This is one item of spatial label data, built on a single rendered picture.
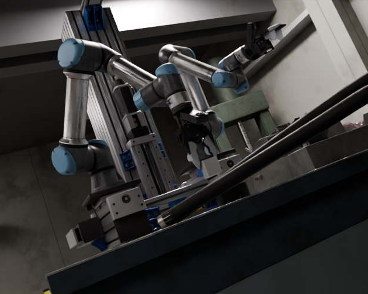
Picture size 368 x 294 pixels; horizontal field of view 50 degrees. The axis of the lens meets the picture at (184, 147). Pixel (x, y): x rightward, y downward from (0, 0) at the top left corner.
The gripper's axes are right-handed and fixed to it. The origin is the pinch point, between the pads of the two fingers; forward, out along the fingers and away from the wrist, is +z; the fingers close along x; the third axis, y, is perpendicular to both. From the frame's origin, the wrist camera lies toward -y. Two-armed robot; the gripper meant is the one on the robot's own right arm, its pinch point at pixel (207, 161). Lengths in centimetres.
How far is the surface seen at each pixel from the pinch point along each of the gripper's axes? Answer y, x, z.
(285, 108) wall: 291, -277, -64
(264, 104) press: 275, -238, -73
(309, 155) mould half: -36.9, -7.3, 10.9
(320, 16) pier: 164, -262, -118
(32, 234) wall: 666, 51, -57
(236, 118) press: 286, -200, -69
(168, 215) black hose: -38, 31, 12
